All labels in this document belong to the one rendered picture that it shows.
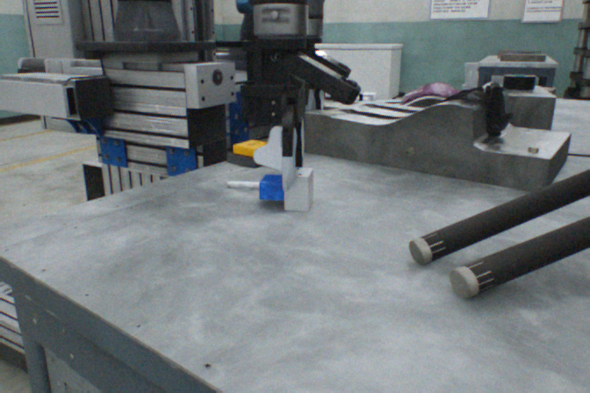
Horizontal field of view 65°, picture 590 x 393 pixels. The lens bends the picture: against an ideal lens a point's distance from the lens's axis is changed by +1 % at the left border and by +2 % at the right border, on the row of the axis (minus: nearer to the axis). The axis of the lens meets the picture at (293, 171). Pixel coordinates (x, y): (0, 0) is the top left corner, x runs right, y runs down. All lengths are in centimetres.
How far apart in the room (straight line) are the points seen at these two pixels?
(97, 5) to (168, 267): 105
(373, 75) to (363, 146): 684
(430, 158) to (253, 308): 53
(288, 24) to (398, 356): 42
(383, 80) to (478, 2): 192
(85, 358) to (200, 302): 17
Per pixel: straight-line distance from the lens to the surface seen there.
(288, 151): 63
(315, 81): 63
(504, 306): 50
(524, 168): 85
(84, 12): 152
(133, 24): 110
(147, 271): 54
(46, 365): 73
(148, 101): 108
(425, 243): 54
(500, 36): 833
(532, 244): 54
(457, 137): 87
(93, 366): 59
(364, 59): 780
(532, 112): 127
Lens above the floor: 105
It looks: 16 degrees down
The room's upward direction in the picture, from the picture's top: straight up
